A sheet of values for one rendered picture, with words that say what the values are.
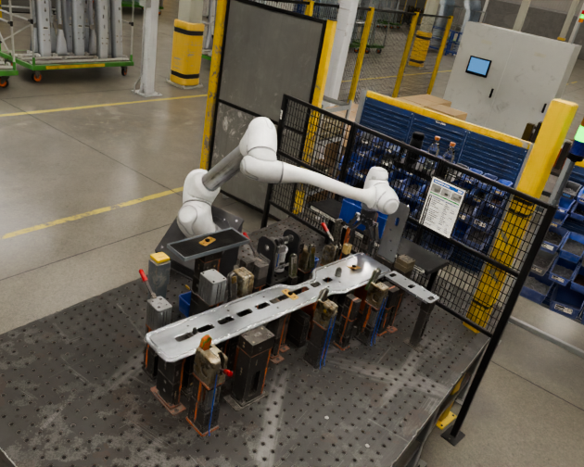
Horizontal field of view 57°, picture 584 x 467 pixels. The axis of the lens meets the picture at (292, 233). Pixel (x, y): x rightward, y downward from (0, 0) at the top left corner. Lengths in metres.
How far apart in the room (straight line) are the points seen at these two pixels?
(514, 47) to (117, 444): 7.90
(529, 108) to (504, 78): 0.59
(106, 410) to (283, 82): 3.30
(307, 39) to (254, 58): 0.60
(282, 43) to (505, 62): 4.84
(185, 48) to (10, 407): 8.26
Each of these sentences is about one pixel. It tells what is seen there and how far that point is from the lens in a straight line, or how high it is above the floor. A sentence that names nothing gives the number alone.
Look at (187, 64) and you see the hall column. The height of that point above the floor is 0.42.
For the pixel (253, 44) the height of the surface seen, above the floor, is 1.65.
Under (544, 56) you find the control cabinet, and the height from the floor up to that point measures 1.77.
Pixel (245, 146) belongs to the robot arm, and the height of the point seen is 1.56.
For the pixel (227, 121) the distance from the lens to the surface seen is 5.31.
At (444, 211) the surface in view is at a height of 1.28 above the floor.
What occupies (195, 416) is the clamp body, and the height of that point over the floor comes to 0.76.
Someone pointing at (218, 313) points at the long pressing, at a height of 1.00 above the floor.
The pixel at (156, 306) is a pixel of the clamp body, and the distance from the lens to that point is 2.21.
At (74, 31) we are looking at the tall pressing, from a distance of 10.12.
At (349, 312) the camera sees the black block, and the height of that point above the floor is 0.92.
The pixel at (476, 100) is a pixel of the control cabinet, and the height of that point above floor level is 0.93.
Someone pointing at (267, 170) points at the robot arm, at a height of 1.52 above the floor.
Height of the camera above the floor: 2.36
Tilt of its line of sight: 27 degrees down
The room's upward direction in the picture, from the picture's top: 11 degrees clockwise
